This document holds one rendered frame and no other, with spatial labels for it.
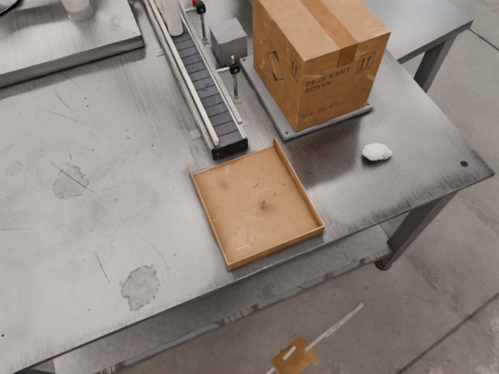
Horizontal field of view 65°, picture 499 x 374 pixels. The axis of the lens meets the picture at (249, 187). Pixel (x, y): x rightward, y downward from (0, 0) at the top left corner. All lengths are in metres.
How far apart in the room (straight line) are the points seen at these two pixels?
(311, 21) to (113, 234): 0.74
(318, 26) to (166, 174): 0.56
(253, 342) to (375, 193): 0.93
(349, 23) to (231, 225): 0.59
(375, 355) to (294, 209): 0.95
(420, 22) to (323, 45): 0.69
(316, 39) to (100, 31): 0.80
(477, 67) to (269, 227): 2.15
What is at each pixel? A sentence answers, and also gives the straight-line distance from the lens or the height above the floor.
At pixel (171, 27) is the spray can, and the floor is 0.92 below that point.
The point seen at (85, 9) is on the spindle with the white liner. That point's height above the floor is 0.91.
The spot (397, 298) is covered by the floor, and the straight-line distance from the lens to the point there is 1.91.
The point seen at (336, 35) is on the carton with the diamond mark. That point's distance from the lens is 1.03.
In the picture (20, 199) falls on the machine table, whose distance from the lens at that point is 1.24.
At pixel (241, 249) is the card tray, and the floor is 0.83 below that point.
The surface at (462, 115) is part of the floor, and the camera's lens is 2.58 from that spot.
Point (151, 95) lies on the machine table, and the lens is 1.32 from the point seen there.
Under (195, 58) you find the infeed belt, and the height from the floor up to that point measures 0.88.
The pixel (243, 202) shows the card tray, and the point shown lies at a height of 0.83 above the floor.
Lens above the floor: 1.75
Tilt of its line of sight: 60 degrees down
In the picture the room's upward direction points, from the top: 3 degrees counter-clockwise
